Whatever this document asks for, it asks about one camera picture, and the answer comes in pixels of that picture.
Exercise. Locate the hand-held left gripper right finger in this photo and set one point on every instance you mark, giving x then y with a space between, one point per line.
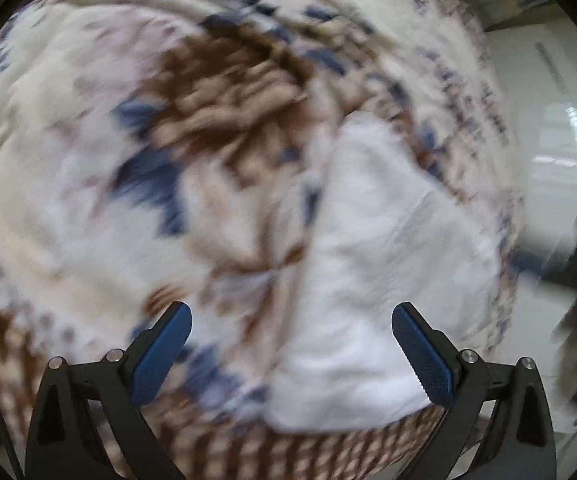
423 355

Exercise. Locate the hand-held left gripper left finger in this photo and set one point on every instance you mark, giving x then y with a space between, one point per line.
161 355

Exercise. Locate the white pants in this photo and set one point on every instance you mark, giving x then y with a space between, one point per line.
368 260

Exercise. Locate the white headboard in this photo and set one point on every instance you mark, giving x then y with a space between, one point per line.
543 135

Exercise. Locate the floral blanket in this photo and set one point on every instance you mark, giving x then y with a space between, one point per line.
118 210

